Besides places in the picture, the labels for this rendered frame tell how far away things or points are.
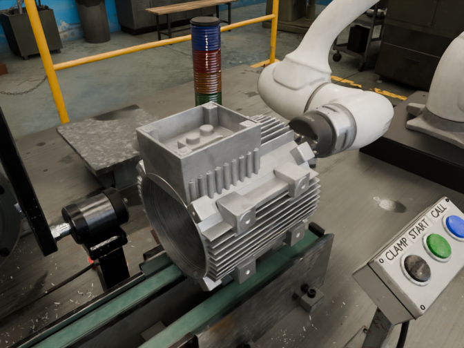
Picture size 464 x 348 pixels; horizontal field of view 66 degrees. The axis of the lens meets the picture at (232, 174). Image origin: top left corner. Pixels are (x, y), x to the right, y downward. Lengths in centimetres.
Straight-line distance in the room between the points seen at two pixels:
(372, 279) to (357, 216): 48
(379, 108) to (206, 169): 40
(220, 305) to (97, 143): 56
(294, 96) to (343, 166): 39
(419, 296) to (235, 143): 26
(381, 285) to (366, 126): 32
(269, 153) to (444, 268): 25
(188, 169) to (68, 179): 71
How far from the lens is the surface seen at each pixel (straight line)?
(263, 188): 47
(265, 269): 60
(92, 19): 549
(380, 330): 61
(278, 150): 51
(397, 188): 104
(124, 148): 92
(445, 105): 112
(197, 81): 78
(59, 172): 111
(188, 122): 50
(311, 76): 75
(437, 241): 48
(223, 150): 42
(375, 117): 70
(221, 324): 53
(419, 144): 110
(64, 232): 56
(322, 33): 77
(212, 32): 74
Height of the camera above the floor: 137
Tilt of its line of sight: 35 degrees down
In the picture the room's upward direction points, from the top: straight up
